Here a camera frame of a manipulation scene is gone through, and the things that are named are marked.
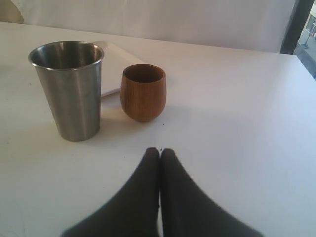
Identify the white rectangular tray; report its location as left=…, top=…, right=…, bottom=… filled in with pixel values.
left=93, top=40, right=145, bottom=97

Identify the brown wooden cup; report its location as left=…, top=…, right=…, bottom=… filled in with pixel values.
left=120, top=64, right=166, bottom=122

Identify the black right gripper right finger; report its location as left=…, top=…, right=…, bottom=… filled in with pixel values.
left=160, top=149, right=262, bottom=237

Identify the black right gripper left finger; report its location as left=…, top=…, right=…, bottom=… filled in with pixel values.
left=62, top=148, right=160, bottom=237

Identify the stainless steel cup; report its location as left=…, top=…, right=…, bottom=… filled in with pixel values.
left=28, top=41, right=104, bottom=142

